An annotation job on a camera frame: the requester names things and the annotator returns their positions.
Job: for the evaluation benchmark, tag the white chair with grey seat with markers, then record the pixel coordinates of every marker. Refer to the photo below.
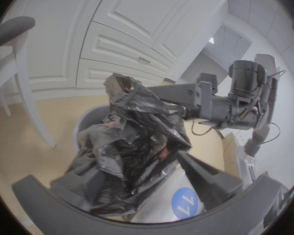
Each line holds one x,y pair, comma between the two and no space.
22,65

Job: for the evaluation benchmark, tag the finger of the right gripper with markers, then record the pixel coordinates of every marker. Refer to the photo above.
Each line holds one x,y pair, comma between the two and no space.
191,114
181,95

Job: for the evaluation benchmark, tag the black plastic bag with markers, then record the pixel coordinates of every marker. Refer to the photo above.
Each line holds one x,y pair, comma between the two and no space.
137,131

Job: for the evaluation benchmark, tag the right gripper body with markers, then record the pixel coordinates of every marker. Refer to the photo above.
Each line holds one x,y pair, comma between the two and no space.
218,111

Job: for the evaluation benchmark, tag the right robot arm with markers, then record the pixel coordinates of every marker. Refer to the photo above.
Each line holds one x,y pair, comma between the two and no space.
247,79

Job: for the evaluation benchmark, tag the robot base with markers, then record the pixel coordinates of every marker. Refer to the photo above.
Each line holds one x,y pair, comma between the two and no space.
156,199

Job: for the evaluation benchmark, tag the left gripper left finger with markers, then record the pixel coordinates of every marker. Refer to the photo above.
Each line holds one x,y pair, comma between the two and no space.
73,185

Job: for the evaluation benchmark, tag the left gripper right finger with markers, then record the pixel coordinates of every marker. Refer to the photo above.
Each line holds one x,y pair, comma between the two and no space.
215,185

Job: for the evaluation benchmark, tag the white wardrobe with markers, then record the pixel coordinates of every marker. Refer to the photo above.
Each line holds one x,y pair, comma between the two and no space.
63,33

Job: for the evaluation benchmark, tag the square ceiling light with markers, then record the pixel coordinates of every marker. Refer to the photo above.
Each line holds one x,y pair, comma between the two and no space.
211,40

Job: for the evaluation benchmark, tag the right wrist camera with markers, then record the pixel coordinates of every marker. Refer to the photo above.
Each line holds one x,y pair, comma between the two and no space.
208,77

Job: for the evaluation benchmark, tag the white trash bin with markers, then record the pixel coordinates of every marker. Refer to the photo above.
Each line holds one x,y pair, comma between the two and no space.
88,121

